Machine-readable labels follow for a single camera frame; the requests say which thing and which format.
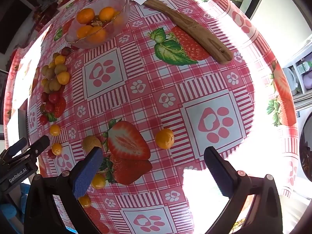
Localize clear glass bowl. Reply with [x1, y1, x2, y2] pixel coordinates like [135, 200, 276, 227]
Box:
[65, 0, 131, 49]

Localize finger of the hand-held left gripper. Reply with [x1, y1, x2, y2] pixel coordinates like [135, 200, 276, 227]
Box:
[0, 137, 28, 162]
[5, 135, 51, 164]

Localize white washing machine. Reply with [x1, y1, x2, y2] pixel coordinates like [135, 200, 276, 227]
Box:
[292, 95, 312, 200]

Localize white plastic jug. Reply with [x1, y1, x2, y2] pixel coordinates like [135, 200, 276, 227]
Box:
[283, 67, 299, 94]

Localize person's left hand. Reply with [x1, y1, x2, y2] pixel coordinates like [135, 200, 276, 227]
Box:
[0, 183, 30, 225]

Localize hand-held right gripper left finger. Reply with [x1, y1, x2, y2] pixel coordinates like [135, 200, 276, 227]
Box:
[24, 147, 105, 234]

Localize black screen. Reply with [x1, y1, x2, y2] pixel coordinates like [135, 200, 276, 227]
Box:
[0, 4, 33, 54]

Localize orange tangerine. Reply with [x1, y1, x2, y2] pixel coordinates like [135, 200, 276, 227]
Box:
[76, 8, 95, 25]
[76, 25, 93, 39]
[86, 26, 108, 45]
[99, 6, 115, 22]

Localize red checked strawberry tablecloth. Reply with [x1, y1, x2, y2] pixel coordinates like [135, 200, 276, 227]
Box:
[4, 0, 312, 234]

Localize green bottle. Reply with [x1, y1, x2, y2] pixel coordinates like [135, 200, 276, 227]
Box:
[299, 62, 312, 75]

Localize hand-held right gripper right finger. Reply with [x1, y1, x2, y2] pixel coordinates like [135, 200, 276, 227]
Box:
[204, 146, 287, 234]

